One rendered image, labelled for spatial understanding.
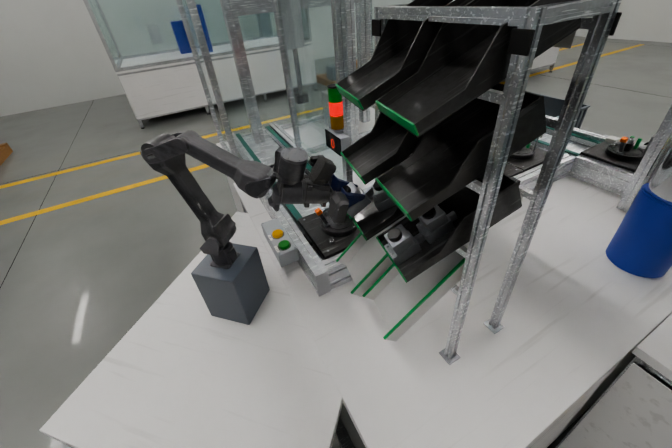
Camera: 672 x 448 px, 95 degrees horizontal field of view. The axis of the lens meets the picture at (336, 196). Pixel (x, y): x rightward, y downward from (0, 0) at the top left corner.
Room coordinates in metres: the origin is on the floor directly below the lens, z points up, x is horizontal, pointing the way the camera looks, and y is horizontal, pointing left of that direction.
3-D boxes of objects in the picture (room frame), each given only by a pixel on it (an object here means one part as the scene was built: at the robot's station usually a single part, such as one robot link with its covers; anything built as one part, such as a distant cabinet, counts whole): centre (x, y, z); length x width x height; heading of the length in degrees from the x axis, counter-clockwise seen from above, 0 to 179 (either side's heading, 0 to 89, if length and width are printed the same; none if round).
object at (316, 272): (1.07, 0.25, 0.91); 0.89 x 0.06 x 0.11; 25
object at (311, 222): (0.89, 0.00, 0.96); 0.24 x 0.24 x 0.02; 25
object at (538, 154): (1.31, -0.90, 1.01); 0.24 x 0.24 x 0.13; 25
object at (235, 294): (0.67, 0.34, 0.96); 0.14 x 0.14 x 0.20; 70
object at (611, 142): (1.21, -1.33, 1.01); 0.24 x 0.24 x 0.13; 25
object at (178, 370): (0.65, 0.30, 0.84); 0.90 x 0.70 x 0.03; 160
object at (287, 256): (0.87, 0.23, 0.93); 0.21 x 0.07 x 0.06; 25
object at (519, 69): (0.61, -0.27, 1.26); 0.36 x 0.21 x 0.80; 25
